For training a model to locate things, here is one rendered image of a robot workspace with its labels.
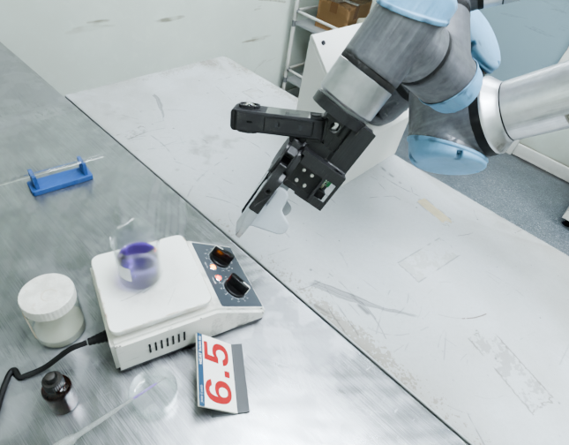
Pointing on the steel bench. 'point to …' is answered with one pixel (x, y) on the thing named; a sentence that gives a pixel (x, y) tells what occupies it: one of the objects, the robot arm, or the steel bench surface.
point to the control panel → (225, 278)
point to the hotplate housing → (174, 328)
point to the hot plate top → (101, 266)
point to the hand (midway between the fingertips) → (240, 219)
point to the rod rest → (59, 180)
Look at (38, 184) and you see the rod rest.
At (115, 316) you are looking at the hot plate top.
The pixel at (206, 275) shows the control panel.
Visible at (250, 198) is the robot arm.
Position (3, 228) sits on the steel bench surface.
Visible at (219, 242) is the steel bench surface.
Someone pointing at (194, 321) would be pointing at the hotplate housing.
